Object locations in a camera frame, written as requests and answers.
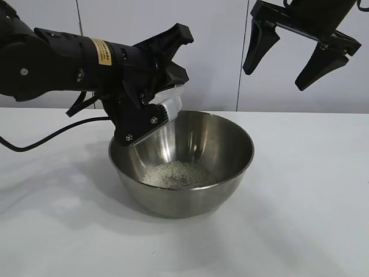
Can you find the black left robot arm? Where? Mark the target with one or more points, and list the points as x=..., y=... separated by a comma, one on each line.
x=43, y=66

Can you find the white rice grains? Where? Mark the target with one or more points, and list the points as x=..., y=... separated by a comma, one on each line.
x=173, y=173

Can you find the clear plastic measuring cup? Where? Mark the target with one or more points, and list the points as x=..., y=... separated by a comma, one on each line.
x=173, y=105

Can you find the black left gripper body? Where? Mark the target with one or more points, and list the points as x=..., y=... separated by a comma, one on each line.
x=138, y=75

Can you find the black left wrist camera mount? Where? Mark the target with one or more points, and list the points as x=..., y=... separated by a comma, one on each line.
x=178, y=34

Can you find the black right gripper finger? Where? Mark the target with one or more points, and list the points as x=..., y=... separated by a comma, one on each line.
x=320, y=66
x=259, y=49

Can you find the stainless steel mixing bowl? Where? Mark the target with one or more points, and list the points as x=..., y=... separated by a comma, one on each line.
x=187, y=199

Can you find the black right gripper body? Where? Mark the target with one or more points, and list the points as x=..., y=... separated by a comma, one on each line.
x=311, y=17

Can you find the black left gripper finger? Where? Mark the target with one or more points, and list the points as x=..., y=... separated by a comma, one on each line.
x=138, y=127
x=176, y=75

